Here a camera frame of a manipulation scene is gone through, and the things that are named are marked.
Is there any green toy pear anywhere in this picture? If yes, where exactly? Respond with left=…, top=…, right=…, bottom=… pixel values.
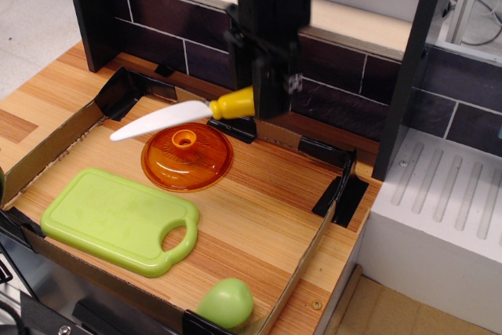
left=195, top=278, right=254, bottom=329

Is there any orange transparent pot lid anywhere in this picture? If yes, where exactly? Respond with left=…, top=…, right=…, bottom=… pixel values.
left=141, top=122, right=233, bottom=192

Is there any green plastic cutting board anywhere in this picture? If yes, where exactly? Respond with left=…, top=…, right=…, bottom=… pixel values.
left=40, top=168, right=199, bottom=278

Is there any yellow handled white toy knife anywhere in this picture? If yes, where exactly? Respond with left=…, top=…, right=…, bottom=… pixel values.
left=110, top=86, right=255, bottom=142

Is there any cardboard fence with black tape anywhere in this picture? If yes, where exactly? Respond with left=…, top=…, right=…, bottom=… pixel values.
left=1, top=64, right=366, bottom=334

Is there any white dish drying rack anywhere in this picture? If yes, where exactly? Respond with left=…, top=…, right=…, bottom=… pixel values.
left=358, top=129, right=501, bottom=333

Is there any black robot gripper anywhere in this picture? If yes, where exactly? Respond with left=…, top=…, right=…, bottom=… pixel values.
left=225, top=0, right=311, bottom=119

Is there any dark grey shelf frame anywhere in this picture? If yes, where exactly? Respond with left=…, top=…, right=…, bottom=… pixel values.
left=73, top=0, right=438, bottom=180

